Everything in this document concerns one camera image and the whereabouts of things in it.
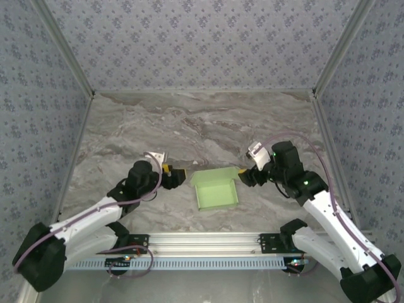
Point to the light green paper box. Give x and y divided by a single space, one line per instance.
216 195

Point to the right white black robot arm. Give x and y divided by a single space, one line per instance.
331 221

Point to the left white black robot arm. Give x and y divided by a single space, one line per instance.
79 221

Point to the aluminium mounting beam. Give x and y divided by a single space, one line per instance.
202 243

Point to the small black circuit board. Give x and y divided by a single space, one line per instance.
115 264
295 267

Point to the grey metal panel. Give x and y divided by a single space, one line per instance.
202 287

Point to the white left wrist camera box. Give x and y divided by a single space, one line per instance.
156 155

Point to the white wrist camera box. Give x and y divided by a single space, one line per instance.
260 156
156 155

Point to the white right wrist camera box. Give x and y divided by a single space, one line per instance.
260 156

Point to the aluminium table side rail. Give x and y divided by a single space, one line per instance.
334 158
75 158

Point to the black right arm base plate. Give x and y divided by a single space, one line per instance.
268 247

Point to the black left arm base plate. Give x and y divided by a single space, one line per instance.
143 249

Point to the thin aluminium table back rail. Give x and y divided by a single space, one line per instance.
202 91

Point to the aluminium frame post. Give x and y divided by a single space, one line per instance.
339 47
67 47

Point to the aluminium lower frame bar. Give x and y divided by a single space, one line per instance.
26 296

